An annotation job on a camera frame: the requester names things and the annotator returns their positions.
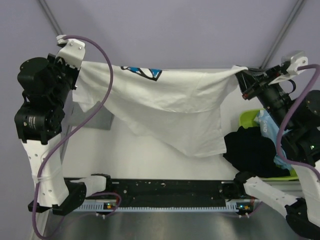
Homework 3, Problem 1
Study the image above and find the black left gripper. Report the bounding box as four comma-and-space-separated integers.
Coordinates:
46, 50, 81, 107

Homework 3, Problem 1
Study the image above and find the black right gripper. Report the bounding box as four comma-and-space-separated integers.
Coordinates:
231, 63, 293, 129

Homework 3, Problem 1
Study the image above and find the white daisy print t shirt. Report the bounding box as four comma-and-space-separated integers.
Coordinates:
73, 61, 243, 158

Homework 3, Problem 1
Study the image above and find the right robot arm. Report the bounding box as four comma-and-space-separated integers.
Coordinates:
233, 63, 320, 240

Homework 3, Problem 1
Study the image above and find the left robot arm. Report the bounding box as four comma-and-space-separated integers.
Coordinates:
14, 54, 114, 216

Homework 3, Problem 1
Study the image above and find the green plastic basket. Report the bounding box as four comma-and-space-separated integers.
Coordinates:
238, 109, 298, 181

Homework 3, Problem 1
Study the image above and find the folded grey t shirt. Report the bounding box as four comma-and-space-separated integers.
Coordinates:
69, 101, 114, 131

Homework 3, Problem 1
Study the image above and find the light blue t shirt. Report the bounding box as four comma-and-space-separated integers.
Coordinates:
254, 109, 293, 171

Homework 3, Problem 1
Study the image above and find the black t shirt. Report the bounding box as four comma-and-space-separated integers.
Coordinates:
223, 126, 290, 178

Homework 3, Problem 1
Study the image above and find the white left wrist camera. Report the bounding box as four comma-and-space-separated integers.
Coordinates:
56, 35, 86, 70

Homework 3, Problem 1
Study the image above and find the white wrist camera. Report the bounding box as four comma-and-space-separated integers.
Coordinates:
56, 35, 86, 70
269, 50, 309, 85

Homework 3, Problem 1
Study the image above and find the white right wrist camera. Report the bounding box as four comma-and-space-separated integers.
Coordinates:
269, 50, 309, 85

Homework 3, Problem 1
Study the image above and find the left aluminium corner post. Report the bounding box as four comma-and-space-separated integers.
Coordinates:
36, 0, 63, 36

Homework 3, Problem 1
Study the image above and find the aluminium corner post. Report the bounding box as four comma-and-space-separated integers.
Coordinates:
259, 0, 307, 69
36, 0, 63, 36

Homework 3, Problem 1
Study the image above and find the right aluminium corner post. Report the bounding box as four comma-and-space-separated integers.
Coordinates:
259, 0, 307, 69

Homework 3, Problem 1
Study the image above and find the grey slotted cable duct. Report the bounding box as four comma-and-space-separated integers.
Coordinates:
74, 201, 253, 213

